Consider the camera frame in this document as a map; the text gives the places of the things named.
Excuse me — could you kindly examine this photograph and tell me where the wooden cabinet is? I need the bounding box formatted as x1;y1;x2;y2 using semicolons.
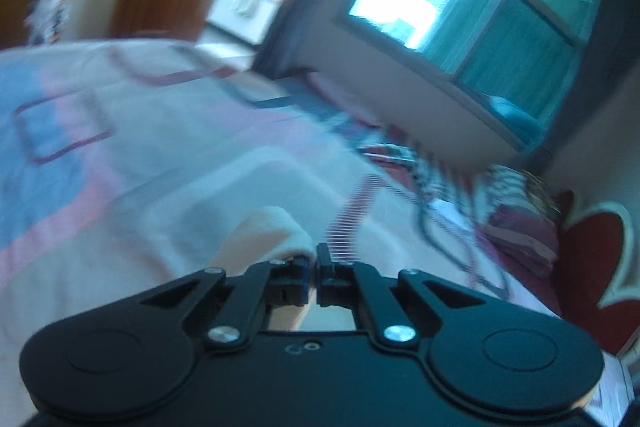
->
0;0;78;48

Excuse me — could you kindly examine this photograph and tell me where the colourful patterned cloth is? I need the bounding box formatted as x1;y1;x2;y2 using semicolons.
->
517;171;563;215

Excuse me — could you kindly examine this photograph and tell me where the red white black striped garment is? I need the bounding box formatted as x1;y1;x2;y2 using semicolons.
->
357;139;483;208

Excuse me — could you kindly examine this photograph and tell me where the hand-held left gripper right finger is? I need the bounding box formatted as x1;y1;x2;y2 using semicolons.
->
315;243;488;351

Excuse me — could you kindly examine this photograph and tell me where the red scalloped headboard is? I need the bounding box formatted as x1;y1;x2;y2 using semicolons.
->
557;189;640;358

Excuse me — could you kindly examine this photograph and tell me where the cream small garment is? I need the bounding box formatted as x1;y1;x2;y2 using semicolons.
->
212;206;313;333

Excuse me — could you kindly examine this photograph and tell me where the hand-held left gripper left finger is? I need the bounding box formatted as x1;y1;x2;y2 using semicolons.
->
140;254;313;351

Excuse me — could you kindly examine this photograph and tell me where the striped bed sheet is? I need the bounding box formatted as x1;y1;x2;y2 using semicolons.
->
272;72;563;318

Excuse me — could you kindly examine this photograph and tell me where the patterned pink blue quilt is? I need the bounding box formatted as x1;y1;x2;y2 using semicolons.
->
0;39;566;427

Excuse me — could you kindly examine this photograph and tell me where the striped pillow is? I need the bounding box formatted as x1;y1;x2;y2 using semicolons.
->
475;167;563;278

